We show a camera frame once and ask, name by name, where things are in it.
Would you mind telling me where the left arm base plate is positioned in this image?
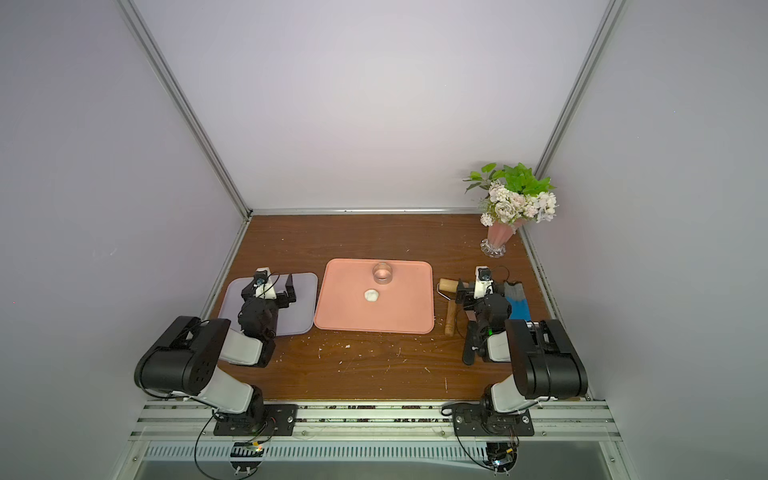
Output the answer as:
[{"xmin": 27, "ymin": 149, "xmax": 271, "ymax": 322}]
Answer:
[{"xmin": 213, "ymin": 403, "xmax": 298, "ymax": 437}]

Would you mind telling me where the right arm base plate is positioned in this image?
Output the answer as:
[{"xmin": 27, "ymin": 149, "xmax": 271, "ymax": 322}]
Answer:
[{"xmin": 441, "ymin": 402, "xmax": 535, "ymax": 437}]

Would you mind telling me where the pink glass vase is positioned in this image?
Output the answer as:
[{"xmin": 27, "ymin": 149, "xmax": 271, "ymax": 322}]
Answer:
[{"xmin": 480, "ymin": 219, "xmax": 526, "ymax": 258}]

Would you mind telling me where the black handled metal scraper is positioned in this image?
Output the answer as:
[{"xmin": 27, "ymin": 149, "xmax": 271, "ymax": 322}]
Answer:
[{"xmin": 462, "ymin": 310, "xmax": 478, "ymax": 366}]

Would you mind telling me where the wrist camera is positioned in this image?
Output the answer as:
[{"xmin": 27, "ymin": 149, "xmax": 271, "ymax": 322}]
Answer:
[
  {"xmin": 473, "ymin": 266, "xmax": 493, "ymax": 299},
  {"xmin": 252, "ymin": 267, "xmax": 275, "ymax": 298}
]

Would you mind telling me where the purple silicone mat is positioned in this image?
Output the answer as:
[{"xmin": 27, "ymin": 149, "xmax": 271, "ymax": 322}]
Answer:
[{"xmin": 217, "ymin": 273, "xmax": 319, "ymax": 337}]

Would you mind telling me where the aluminium frame rail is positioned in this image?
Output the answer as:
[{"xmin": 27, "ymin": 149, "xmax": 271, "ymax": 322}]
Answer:
[{"xmin": 130, "ymin": 401, "xmax": 621, "ymax": 442}]

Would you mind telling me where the artificial flower bouquet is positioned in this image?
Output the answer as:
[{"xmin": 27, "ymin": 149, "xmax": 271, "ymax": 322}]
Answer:
[{"xmin": 464, "ymin": 163, "xmax": 558, "ymax": 227}]

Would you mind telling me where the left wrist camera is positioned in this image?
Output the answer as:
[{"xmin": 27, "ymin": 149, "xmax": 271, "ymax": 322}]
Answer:
[{"xmin": 252, "ymin": 267, "xmax": 275, "ymax": 298}]

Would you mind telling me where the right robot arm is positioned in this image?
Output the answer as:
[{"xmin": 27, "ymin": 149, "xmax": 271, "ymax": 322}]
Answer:
[{"xmin": 453, "ymin": 280, "xmax": 588, "ymax": 415}]

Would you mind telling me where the small dough piece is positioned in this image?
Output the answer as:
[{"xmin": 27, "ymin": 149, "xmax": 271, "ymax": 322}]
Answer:
[{"xmin": 364, "ymin": 289, "xmax": 380, "ymax": 302}]

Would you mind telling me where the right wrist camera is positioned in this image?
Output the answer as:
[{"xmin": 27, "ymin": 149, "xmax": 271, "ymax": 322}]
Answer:
[{"xmin": 473, "ymin": 266, "xmax": 493, "ymax": 299}]

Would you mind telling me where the wooden rolling pin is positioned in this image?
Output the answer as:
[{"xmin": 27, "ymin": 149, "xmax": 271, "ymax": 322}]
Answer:
[{"xmin": 437, "ymin": 278, "xmax": 459, "ymax": 336}]

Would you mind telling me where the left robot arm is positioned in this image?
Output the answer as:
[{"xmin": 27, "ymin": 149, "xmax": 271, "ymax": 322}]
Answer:
[{"xmin": 134, "ymin": 270, "xmax": 296, "ymax": 435}]

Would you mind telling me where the pink silicone mat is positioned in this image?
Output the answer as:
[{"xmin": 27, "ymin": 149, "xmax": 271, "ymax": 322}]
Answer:
[{"xmin": 314, "ymin": 258, "xmax": 435, "ymax": 335}]

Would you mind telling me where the blue work glove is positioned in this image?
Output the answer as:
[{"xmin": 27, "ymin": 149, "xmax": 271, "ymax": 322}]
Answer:
[{"xmin": 504, "ymin": 282, "xmax": 532, "ymax": 322}]

